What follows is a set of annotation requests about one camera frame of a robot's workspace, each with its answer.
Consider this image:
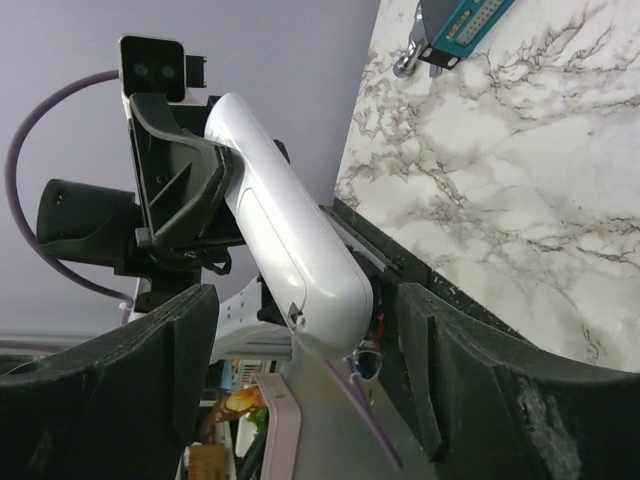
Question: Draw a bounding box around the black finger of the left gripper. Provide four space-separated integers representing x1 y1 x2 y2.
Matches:
129 93 235 248

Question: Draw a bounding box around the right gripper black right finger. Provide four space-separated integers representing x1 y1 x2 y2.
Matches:
396 283 639 479

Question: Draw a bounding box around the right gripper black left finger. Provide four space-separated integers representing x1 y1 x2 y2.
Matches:
1 285 219 479

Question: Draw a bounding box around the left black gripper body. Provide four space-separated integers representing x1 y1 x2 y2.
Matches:
114 220 246 279

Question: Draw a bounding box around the white remote control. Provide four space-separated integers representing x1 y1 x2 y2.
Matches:
204 93 373 360

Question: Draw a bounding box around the white battery cover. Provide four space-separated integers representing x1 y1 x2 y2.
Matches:
236 189 307 331

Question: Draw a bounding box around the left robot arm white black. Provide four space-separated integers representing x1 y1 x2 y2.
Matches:
36 93 290 359

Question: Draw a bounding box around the pink tray edge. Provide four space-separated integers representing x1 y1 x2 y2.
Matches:
254 373 302 480

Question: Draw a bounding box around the chrome metal fitting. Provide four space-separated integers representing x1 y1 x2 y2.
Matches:
393 11 433 78

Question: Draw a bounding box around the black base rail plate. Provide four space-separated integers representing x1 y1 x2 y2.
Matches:
321 200 523 445

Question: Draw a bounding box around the dark network switch blue front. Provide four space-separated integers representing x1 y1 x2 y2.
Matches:
419 0 514 70

